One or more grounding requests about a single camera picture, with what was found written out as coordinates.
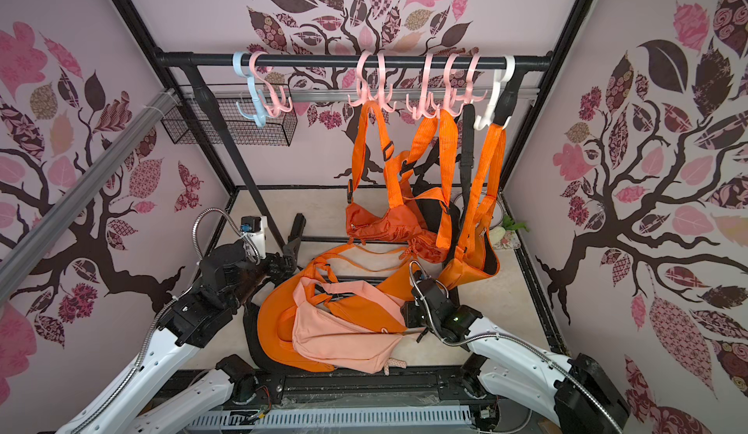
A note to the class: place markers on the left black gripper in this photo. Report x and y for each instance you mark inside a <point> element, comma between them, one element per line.
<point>290,260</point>

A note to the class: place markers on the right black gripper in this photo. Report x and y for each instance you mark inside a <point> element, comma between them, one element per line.
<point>426,293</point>

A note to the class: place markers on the bright orange sling bag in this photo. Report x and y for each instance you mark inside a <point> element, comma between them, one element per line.
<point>474,258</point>

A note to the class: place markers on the peach pink bag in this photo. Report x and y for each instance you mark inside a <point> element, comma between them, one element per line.
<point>323,337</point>

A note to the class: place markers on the dark orange waist bag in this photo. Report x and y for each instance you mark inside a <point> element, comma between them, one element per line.
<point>382,215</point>

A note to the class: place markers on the dark orange strapped bag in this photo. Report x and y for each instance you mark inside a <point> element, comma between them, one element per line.
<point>431,206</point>

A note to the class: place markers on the pink plastic hook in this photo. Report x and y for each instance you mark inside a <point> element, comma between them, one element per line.
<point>469,95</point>
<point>384,95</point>
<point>449,103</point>
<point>363,90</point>
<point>273,102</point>
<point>425,107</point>

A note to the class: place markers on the light blue plastic hook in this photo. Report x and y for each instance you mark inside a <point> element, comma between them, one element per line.
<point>259,115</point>

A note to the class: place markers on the white plastic hook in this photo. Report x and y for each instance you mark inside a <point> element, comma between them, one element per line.
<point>500,79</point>

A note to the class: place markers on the right metal flex conduit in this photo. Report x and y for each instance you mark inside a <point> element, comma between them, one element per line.
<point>514,352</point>

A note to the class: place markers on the metal flex conduit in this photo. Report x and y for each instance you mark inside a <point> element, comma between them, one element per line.
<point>514,352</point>
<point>163,329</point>

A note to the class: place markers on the left metal flex conduit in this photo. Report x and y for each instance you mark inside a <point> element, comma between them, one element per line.
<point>163,329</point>

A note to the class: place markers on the white toy radish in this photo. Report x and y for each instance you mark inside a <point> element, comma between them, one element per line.
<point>496,236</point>

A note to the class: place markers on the floral cloth mat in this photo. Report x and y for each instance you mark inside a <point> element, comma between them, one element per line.
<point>511,240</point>

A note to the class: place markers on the black clothes rack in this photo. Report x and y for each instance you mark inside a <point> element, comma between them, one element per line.
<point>189,63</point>

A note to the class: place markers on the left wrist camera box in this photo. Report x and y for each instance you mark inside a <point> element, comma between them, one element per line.
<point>253,235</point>

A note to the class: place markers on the orange backpack with straps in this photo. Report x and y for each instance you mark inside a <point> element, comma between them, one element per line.
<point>276,319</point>

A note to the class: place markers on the white perforated cable tray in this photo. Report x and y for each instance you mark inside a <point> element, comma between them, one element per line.
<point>235,421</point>

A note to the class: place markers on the grey aluminium rail left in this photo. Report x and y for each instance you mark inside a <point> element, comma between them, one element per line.
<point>24,257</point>

